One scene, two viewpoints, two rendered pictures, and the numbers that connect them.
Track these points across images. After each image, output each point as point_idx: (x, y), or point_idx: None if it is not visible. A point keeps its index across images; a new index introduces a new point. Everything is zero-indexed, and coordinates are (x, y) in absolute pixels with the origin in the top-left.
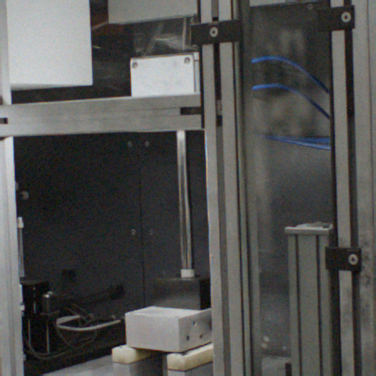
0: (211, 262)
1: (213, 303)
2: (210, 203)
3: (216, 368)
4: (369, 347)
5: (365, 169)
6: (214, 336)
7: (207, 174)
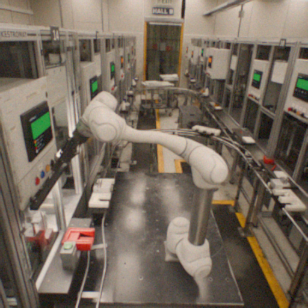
0: (79, 168)
1: (80, 174)
2: (78, 159)
3: (80, 183)
4: (86, 165)
5: (85, 143)
6: (80, 179)
7: (77, 155)
